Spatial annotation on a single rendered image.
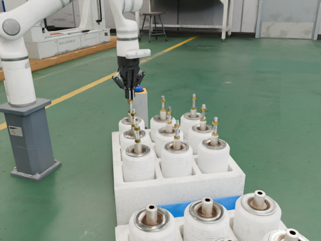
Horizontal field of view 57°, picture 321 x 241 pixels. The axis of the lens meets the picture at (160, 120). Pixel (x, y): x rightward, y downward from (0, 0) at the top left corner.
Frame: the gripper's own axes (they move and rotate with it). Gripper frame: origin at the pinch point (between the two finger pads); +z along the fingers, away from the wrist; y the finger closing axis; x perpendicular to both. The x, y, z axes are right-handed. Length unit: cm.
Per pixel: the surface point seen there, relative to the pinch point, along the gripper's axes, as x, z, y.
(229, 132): -3, 35, -64
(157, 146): 16.0, 14.4, 0.3
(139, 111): -9.6, 11.8, -10.4
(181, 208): 34.9, 24.7, 6.9
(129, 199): 25.7, 21.1, 18.6
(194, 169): 30.8, 17.1, -2.4
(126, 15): -455, 2, -297
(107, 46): -298, 33, -159
